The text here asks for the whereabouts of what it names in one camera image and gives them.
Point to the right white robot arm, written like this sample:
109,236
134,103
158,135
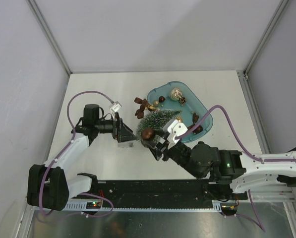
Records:
268,169

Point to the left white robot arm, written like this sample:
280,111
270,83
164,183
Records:
48,186

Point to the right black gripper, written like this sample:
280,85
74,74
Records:
157,153

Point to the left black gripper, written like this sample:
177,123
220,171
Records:
120,131

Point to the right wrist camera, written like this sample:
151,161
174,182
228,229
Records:
175,129

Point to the large silver gold bauble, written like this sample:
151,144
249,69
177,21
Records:
176,94

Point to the brown ribbon bow garland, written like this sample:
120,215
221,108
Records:
144,106

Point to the small dark red bauble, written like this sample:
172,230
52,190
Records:
161,99

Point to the brown matte bauble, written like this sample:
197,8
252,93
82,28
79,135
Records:
148,134

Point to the clear battery box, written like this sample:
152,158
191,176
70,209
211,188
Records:
128,144

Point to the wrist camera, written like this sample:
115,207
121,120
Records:
114,108
175,129

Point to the small green christmas tree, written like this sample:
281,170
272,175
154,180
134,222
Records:
155,120

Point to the brown ribbon bow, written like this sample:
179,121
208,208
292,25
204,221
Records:
195,118

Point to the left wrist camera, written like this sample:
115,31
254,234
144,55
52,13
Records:
114,108

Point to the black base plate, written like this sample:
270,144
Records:
164,194

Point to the teal plastic tray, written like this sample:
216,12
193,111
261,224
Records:
188,111

